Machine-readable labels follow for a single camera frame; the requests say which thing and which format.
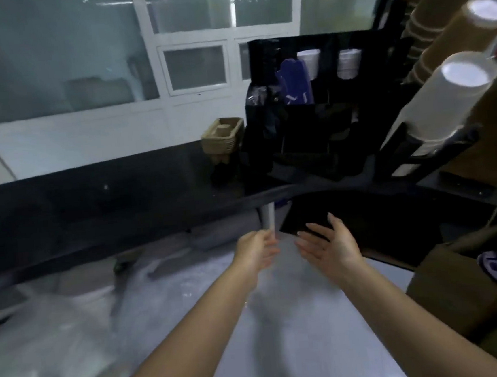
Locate person's right hand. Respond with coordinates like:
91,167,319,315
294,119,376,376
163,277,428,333
293,210,369,291

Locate person's left hand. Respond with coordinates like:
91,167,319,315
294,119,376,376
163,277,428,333
230,228,284,290

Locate black acrylic condiment organizer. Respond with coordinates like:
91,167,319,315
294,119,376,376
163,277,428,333
231,27,409,189

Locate black cup dispenser rack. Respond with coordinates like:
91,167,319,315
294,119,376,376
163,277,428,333
362,0,497,184

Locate stack of white paper cups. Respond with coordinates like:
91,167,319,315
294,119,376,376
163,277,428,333
386,48,497,159

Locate large clear plastic bag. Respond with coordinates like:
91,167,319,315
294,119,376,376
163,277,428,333
0,283,131,377

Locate person's left forearm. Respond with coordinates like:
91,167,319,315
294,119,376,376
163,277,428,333
93,263,270,377

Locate person's right forearm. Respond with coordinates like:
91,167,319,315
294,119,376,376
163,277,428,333
341,251,497,377

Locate stack of pulp cup trays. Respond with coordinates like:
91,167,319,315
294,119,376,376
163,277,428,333
199,115,248,165

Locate white counter support panel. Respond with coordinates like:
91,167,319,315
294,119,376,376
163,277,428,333
256,201,278,238

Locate row of brown paper bags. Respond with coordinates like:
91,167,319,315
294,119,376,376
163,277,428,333
388,64,497,377

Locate black wrapped cutlery bundle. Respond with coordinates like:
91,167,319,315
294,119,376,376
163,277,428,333
244,86,277,109

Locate black glossy bar counter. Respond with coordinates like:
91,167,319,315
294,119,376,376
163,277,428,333
0,112,497,295

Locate bundle of blue paper packets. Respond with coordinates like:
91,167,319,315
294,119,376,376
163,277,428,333
274,56,315,108

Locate white framed window partition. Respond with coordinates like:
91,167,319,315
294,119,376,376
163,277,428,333
0,0,427,182

